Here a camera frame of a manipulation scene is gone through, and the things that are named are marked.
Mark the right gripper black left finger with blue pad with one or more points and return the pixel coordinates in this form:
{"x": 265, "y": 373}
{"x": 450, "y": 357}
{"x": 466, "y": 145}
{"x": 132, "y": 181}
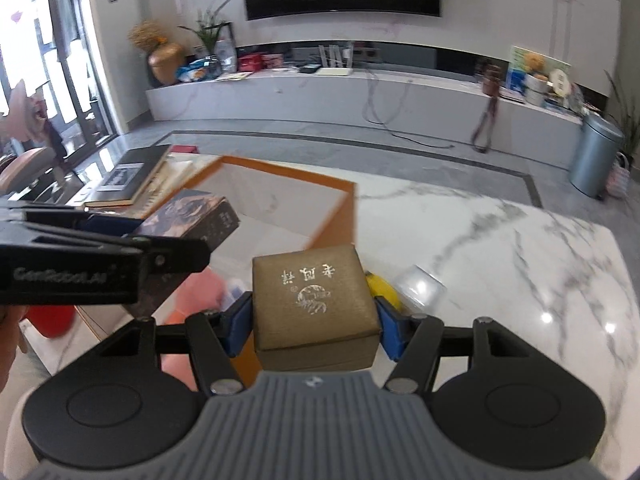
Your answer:
{"x": 215, "y": 338}

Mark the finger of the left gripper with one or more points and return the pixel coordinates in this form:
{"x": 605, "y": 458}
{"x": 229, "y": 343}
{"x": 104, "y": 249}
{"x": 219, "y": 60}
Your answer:
{"x": 157, "y": 254}

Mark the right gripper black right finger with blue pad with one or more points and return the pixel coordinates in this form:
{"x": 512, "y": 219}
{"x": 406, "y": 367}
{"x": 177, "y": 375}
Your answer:
{"x": 412, "y": 343}

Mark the clear acrylic cube box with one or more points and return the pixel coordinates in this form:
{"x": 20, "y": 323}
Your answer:
{"x": 419, "y": 291}

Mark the dark patterned book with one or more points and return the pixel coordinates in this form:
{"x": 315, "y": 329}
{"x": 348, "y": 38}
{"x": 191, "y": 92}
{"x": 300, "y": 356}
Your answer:
{"x": 190, "y": 214}

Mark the brown square gift box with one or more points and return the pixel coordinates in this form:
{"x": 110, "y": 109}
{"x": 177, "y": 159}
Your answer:
{"x": 313, "y": 312}

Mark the black cover photo book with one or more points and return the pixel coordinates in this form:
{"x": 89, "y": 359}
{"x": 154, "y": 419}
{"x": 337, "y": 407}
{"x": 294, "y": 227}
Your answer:
{"x": 132, "y": 173}

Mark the orange open storage box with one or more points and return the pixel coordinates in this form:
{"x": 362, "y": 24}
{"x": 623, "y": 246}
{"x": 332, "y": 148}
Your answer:
{"x": 281, "y": 209}

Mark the gold round vase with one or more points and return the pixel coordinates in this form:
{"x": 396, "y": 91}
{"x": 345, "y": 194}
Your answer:
{"x": 165, "y": 60}

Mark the blue snack bag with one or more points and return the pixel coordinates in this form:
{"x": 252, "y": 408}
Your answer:
{"x": 197, "y": 71}

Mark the red box on console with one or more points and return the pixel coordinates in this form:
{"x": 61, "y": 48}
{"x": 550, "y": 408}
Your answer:
{"x": 251, "y": 63}

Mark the green potted plant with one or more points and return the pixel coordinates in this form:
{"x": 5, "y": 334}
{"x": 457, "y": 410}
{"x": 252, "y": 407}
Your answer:
{"x": 209, "y": 26}

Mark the white marble TV console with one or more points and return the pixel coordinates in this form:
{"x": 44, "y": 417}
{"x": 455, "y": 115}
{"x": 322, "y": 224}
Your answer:
{"x": 405, "y": 103}

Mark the white wifi router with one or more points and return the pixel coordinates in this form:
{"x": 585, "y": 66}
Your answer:
{"x": 336, "y": 60}

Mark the grey metal trash bin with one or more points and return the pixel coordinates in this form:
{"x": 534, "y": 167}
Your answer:
{"x": 595, "y": 155}

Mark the teddy bear picture box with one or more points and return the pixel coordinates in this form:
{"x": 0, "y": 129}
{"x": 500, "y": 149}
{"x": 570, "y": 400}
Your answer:
{"x": 540, "y": 79}

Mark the brown camera with strap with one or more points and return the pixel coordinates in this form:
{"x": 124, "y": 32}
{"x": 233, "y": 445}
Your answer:
{"x": 489, "y": 76}

